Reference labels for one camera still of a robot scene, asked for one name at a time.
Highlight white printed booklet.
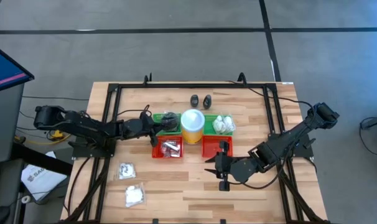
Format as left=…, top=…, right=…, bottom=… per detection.
left=20, top=151, right=68, bottom=202

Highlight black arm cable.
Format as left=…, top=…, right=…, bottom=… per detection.
left=227, top=80, right=317, bottom=110
left=115, top=105, right=152, bottom=121

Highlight blue screen monitor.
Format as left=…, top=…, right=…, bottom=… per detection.
left=0, top=42, right=35, bottom=95

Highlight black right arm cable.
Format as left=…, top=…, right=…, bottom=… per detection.
left=227, top=80, right=317, bottom=110

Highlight green plastic slotted basket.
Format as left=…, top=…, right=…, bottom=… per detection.
left=153, top=113, right=183, bottom=135
left=203, top=114, right=233, bottom=137

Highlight red plastic slotted basket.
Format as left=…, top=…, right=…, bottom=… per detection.
left=151, top=134, right=184, bottom=159
left=201, top=135, right=234, bottom=159

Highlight bagged white cotton pads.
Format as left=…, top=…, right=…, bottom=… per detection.
left=124, top=183, right=146, bottom=208

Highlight black aluminium table frame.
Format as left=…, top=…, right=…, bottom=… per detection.
left=62, top=72, right=329, bottom=224

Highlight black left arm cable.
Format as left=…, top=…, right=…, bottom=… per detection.
left=115, top=105, right=152, bottom=121

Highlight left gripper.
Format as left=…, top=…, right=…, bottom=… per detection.
left=141, top=110, right=176, bottom=147

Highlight yellow disinfecting wipes canister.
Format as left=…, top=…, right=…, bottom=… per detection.
left=180, top=108, right=205, bottom=145

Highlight grey cabinet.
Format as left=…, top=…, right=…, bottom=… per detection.
left=0, top=83, right=25, bottom=165

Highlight bagged metal nail clippers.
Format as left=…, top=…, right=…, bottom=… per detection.
left=162, top=140, right=180, bottom=151
left=160, top=146, right=177, bottom=157

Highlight labelled vanity pad bag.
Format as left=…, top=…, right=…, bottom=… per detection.
left=118, top=161, right=137, bottom=180

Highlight bagged white cotton balls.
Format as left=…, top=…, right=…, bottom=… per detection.
left=221, top=114, right=236, bottom=134

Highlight yellow floor cable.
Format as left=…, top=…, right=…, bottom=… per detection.
left=14, top=127, right=72, bottom=146

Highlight bagged black hair net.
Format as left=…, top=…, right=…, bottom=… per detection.
left=159, top=111, right=180, bottom=133

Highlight thin black floor cable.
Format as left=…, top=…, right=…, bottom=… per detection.
left=358, top=116, right=377, bottom=157
left=22, top=95, right=90, bottom=101

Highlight grey furniture leg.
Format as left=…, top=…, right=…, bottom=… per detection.
left=360, top=111, right=377, bottom=131

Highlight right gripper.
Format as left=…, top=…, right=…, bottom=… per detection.
left=204, top=141, right=236, bottom=192

